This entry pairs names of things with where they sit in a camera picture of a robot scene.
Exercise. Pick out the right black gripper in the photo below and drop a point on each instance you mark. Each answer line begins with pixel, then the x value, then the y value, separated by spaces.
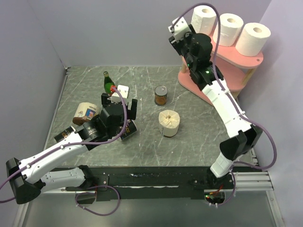
pixel 176 45

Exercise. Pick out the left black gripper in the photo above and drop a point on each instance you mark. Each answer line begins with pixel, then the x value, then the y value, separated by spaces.
pixel 130 114

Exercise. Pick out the white paper towel roll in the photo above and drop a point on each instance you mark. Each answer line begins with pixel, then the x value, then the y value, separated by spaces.
pixel 203 19
pixel 231 26
pixel 252 39

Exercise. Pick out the cream paper roll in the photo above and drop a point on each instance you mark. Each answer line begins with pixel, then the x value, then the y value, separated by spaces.
pixel 169 121

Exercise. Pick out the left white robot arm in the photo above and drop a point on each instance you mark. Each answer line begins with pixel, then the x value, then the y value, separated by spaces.
pixel 31 176

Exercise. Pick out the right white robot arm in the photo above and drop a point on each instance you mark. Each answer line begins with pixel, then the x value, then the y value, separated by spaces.
pixel 196 50

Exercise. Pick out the pink three-tier shelf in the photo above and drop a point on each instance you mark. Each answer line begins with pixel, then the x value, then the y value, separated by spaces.
pixel 237 69

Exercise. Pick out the green glass bottle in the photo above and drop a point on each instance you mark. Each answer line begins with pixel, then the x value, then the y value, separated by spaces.
pixel 108 83

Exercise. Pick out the black wrapped paper roll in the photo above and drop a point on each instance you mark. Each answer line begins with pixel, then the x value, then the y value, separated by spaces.
pixel 130 129
pixel 65 135

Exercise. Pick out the printed wrapped paper roll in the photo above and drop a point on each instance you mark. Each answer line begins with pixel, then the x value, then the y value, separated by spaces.
pixel 84 113

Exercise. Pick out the brown glass jar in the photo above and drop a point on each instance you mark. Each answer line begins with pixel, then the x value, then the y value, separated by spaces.
pixel 160 93

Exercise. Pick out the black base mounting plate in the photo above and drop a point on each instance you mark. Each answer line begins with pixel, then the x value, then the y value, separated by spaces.
pixel 124 182

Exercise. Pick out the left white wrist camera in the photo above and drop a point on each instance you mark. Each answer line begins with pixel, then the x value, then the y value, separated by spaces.
pixel 124 92

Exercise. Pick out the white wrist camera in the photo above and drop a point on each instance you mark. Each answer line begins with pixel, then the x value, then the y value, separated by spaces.
pixel 179 30
pixel 124 92

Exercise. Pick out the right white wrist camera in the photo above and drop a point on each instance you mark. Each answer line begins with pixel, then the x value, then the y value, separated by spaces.
pixel 179 30

